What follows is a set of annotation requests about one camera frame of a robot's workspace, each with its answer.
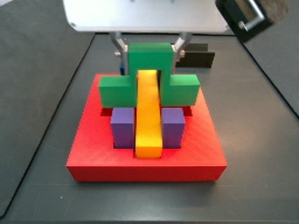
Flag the blue block left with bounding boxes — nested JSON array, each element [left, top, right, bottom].
[[119, 60, 126, 75]]

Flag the red base board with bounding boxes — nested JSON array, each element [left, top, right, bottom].
[[67, 74, 227, 182]]

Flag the purple block right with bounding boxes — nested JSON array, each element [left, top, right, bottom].
[[162, 108, 186, 149]]

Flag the purple block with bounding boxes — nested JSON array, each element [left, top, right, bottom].
[[162, 108, 186, 149], [110, 108, 135, 149]]

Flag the green arch-shaped block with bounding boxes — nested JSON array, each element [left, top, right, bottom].
[[98, 43, 200, 108]]

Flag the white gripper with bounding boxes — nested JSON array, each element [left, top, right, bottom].
[[62, 0, 231, 76]]

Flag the black angle bracket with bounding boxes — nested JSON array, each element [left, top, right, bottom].
[[175, 43, 215, 68]]

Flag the purple block left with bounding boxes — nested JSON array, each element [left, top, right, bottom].
[[110, 108, 135, 149]]

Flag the yellow long bar block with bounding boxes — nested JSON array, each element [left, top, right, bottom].
[[135, 70, 163, 158]]

